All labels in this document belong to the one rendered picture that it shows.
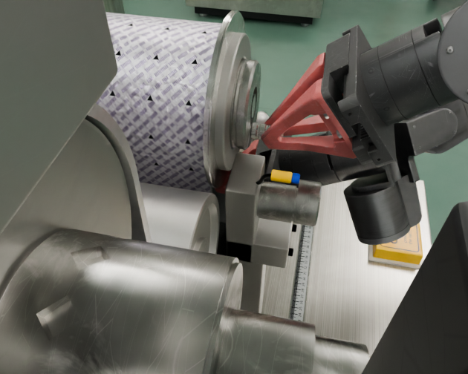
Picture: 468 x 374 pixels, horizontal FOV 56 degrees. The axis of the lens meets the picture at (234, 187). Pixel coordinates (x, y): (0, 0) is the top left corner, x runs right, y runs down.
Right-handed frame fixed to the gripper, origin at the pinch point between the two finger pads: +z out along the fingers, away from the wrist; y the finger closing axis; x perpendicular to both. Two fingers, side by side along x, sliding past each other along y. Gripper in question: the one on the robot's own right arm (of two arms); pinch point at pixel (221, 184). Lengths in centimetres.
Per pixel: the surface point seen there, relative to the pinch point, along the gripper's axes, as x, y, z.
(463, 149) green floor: -136, 151, -27
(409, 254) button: -27.0, 6.5, -16.5
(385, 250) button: -25.3, 6.5, -13.4
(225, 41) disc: 19.1, -8.0, -13.4
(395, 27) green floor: -122, 279, -4
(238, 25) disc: 18.3, -3.4, -13.0
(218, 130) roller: 14.6, -11.9, -11.2
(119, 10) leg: 9, 74, 47
